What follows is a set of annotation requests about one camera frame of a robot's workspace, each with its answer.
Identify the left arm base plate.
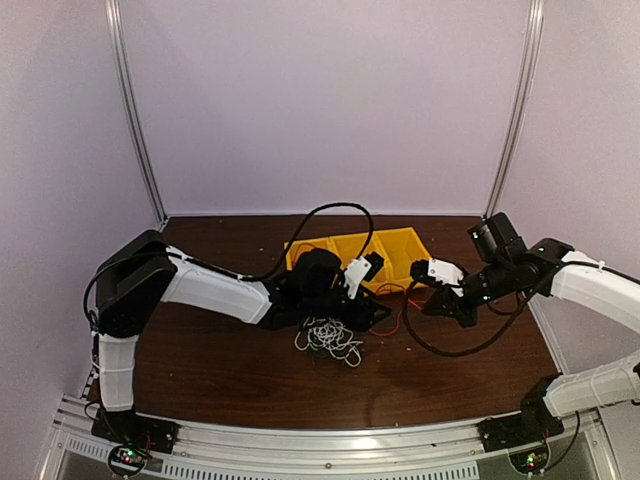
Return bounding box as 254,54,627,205
91,415,179,454

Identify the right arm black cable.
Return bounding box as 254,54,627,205
400,279,541,358

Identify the aluminium frame post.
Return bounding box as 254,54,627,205
482,0,545,218
104,0,168,226

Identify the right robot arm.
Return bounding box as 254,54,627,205
410,212,639,442

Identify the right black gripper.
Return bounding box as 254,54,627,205
422,258,514,328

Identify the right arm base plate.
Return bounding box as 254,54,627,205
477,413,564,453

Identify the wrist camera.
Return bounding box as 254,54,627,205
344,252,384,300
410,258,466,297

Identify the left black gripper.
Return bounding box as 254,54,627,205
302,282,392,332

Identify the right circuit board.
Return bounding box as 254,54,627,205
508,447,550,476

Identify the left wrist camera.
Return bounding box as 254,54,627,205
344,252,384,300

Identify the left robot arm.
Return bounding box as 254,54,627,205
83,230,390,444

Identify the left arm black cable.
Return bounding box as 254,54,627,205
82,202,376,341

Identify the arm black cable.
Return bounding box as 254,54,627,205
82,202,376,341
400,279,541,358

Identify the aluminium front rail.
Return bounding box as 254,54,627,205
35,396,622,479

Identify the yellow three-compartment bin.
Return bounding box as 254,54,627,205
286,227,431,295

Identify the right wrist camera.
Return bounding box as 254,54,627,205
410,258,466,297

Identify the wire bundle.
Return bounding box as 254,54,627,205
292,314,365,376

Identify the circuit board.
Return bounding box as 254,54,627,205
107,445,150,477
508,447,550,476

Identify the left aluminium frame post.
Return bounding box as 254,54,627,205
104,0,168,226

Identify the right aluminium frame post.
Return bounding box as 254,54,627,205
482,0,545,218

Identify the left circuit board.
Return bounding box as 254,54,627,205
107,445,150,477

